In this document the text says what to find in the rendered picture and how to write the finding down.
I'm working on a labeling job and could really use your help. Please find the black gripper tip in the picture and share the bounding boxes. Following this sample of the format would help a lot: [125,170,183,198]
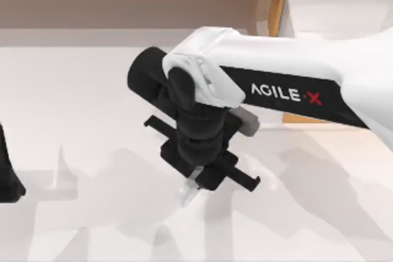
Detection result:
[0,123,27,204]

